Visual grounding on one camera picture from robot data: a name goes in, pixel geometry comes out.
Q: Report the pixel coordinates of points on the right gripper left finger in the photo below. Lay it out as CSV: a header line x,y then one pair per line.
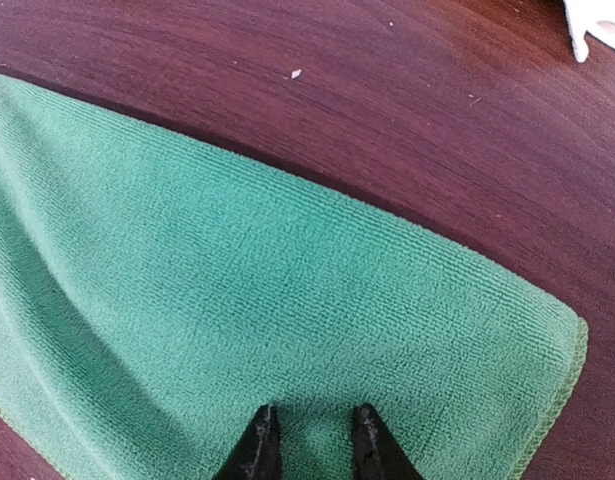
x,y
256,455

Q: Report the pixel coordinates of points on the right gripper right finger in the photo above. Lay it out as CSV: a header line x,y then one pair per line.
x,y
376,453

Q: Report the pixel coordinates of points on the green microfiber towel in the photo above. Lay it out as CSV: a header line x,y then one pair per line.
x,y
156,292

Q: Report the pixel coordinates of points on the white cream towel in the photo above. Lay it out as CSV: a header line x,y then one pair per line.
x,y
594,17

